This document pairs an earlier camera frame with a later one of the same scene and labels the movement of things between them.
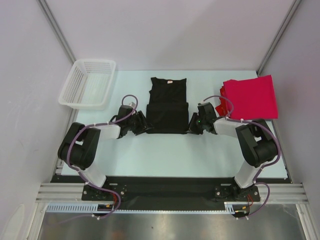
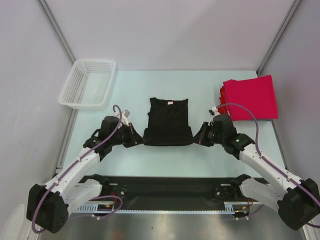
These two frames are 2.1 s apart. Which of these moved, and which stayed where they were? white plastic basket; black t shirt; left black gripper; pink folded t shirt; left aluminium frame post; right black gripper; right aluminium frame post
Moved: right black gripper; left black gripper; black t shirt
Stayed: left aluminium frame post; right aluminium frame post; white plastic basket; pink folded t shirt
